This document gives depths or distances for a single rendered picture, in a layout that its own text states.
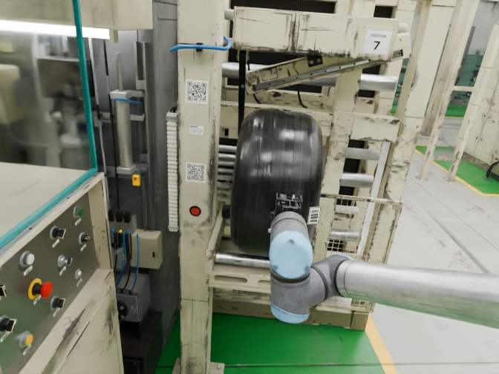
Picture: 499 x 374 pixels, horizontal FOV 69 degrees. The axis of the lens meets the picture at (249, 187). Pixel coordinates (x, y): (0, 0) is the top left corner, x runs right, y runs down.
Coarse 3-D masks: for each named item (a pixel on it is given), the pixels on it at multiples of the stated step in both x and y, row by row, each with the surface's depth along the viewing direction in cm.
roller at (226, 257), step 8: (216, 256) 137; (224, 256) 137; (232, 256) 137; (240, 256) 137; (248, 256) 137; (256, 256) 137; (240, 264) 137; (248, 264) 137; (256, 264) 136; (264, 264) 136
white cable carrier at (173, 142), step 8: (168, 112) 126; (176, 112) 128; (168, 120) 125; (168, 128) 126; (176, 128) 126; (168, 136) 127; (176, 136) 128; (168, 144) 129; (176, 144) 130; (168, 152) 130; (176, 152) 134; (168, 160) 132; (176, 160) 134; (168, 168) 133; (176, 168) 135; (176, 176) 134; (176, 184) 135; (176, 192) 137; (176, 200) 138; (176, 208) 139; (176, 216) 141; (176, 224) 142
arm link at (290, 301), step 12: (276, 276) 79; (312, 276) 83; (276, 288) 80; (288, 288) 78; (300, 288) 79; (312, 288) 82; (276, 300) 81; (288, 300) 79; (300, 300) 79; (312, 300) 82; (276, 312) 82; (288, 312) 80; (300, 312) 80
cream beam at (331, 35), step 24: (240, 24) 134; (264, 24) 133; (288, 24) 133; (312, 24) 132; (336, 24) 131; (360, 24) 131; (384, 24) 130; (240, 48) 138; (264, 48) 137; (288, 48) 136; (312, 48) 135; (336, 48) 135; (360, 48) 134
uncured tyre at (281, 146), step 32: (256, 128) 119; (288, 128) 119; (320, 128) 127; (256, 160) 113; (288, 160) 113; (320, 160) 116; (256, 192) 112; (288, 192) 112; (320, 192) 117; (256, 224) 116
